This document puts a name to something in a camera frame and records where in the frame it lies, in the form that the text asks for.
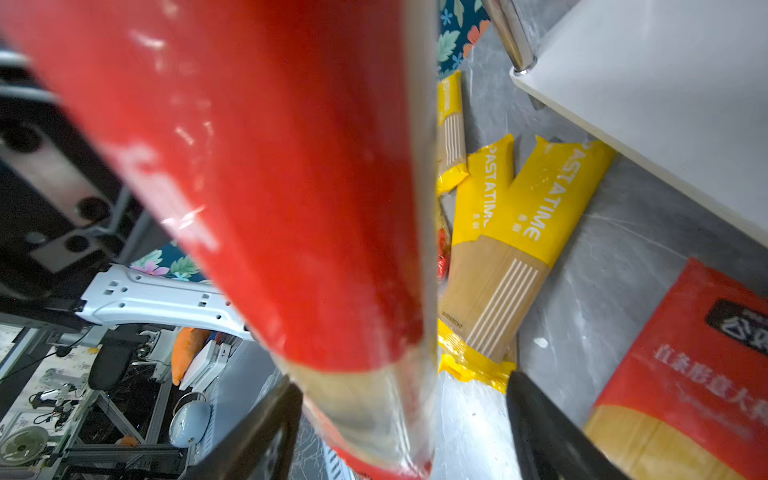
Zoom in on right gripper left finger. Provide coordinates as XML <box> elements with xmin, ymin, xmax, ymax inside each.
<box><xmin>181</xmin><ymin>377</ymin><xmax>303</xmax><ymax>480</ymax></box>

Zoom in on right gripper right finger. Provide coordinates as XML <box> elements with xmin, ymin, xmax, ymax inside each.
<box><xmin>506</xmin><ymin>371</ymin><xmax>627</xmax><ymax>479</ymax></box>

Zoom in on red spaghetti bag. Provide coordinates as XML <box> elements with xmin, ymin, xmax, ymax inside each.
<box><xmin>585</xmin><ymin>258</ymin><xmax>767</xmax><ymax>479</ymax></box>
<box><xmin>1</xmin><ymin>1</ymin><xmax>437</xmax><ymax>479</ymax></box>

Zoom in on yellow Pastatime spaghetti bag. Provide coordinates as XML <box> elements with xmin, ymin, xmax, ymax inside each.
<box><xmin>438</xmin><ymin>137</ymin><xmax>616</xmax><ymax>392</ymax></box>

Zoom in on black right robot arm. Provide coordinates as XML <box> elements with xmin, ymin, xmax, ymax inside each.
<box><xmin>1</xmin><ymin>40</ymin><xmax>437</xmax><ymax>479</ymax></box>

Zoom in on white two-tier shelf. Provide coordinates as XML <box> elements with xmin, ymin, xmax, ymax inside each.
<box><xmin>486</xmin><ymin>1</ymin><xmax>767</xmax><ymax>243</ymax></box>

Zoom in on red macaroni bag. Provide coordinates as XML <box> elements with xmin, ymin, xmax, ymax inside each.
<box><xmin>436</xmin><ymin>207</ymin><xmax>451</xmax><ymax>283</ymax></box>

